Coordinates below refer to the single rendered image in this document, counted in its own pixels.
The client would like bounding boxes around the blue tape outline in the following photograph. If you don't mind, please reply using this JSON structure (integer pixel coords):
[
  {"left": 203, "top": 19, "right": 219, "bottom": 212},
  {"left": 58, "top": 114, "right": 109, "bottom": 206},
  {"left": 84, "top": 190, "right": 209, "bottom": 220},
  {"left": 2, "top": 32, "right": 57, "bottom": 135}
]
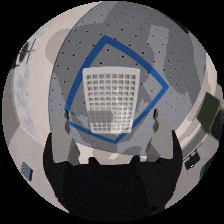
[{"left": 64, "top": 35, "right": 169, "bottom": 144}]

